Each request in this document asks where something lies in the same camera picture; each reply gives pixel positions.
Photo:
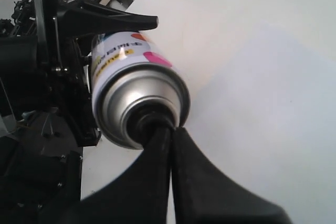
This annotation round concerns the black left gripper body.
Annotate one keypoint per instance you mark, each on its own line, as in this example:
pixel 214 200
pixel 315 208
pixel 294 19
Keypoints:
pixel 42 68

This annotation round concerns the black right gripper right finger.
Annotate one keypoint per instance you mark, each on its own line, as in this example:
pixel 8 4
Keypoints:
pixel 203 194

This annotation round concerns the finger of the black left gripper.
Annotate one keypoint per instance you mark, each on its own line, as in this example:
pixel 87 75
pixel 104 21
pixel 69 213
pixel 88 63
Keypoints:
pixel 85 17

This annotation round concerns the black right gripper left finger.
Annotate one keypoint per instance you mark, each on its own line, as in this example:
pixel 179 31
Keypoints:
pixel 139 195

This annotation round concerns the white spray paint can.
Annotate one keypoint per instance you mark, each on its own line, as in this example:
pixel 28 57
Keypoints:
pixel 134 89

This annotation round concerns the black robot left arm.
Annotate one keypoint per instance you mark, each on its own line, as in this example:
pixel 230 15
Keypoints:
pixel 35 188

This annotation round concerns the white paper stack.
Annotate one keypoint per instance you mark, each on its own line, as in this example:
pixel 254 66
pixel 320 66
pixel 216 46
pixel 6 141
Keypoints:
pixel 267 118

